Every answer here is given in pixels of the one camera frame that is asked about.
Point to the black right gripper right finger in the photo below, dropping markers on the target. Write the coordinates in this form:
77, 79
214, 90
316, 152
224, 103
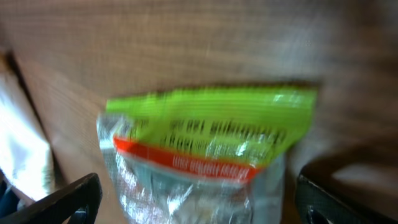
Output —
316, 205

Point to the green snack bag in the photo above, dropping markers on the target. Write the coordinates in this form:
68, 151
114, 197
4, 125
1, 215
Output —
204, 155

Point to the white tube gold cap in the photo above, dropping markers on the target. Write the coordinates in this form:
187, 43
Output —
26, 157

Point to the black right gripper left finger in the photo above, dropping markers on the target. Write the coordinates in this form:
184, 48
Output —
78, 202

